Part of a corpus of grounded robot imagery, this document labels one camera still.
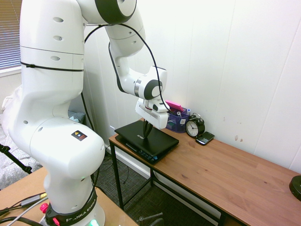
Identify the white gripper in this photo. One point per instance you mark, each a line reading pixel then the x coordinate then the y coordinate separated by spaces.
pixel 152 118

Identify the black laptop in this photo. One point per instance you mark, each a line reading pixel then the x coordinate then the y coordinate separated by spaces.
pixel 155 143

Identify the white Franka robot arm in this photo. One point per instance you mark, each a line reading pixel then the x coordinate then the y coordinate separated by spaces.
pixel 54 117

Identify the purple mesh desk organizer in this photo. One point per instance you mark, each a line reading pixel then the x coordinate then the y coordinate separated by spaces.
pixel 176 126

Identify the pink notepad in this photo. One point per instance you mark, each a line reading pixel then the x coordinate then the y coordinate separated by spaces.
pixel 174 106

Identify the black alarm clock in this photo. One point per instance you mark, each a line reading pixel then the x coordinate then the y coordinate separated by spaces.
pixel 194 127

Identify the black mobile phone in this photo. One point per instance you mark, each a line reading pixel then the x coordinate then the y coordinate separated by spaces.
pixel 205 138

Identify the teal cushion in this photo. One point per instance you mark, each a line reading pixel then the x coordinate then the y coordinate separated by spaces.
pixel 77 116

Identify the black tripod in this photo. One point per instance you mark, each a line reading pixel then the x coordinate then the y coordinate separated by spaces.
pixel 16 160

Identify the ethernet adapter dongle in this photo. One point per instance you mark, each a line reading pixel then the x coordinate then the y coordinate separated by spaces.
pixel 30 201

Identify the white patterned bedding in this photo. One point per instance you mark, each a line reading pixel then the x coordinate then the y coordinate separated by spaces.
pixel 14 164

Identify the light wooden robot table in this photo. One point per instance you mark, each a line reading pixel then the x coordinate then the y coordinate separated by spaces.
pixel 21 186

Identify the white window blinds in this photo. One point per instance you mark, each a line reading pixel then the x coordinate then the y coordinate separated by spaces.
pixel 9 35

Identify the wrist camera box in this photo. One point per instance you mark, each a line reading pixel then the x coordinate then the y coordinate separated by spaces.
pixel 160 106

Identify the wooden desk with black frame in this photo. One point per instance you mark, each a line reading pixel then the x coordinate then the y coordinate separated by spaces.
pixel 223 164

